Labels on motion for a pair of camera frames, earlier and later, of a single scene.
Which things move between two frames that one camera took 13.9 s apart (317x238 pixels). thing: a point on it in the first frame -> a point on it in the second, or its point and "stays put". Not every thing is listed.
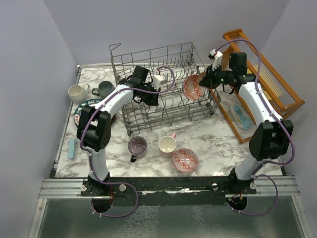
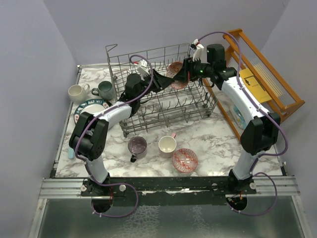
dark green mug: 105,88 stays put
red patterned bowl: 192,90 -> 172,70
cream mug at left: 78,93 stays put
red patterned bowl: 185,160 stays put
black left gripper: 152,100 -> 160,82
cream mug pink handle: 167,145 stays put
